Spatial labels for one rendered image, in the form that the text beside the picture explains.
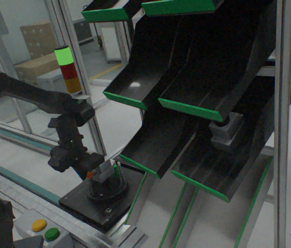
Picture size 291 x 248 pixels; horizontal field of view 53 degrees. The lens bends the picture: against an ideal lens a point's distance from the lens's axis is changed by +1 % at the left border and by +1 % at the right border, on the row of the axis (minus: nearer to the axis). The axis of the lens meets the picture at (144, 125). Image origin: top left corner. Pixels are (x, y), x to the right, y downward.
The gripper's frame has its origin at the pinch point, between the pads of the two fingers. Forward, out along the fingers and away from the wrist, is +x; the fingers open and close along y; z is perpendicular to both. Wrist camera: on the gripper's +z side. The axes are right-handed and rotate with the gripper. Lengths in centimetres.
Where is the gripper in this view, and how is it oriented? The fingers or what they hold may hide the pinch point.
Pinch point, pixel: (80, 170)
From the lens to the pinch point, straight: 89.8
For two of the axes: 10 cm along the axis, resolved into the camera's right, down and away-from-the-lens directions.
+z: -6.2, 4.5, -6.4
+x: 1.8, 8.8, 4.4
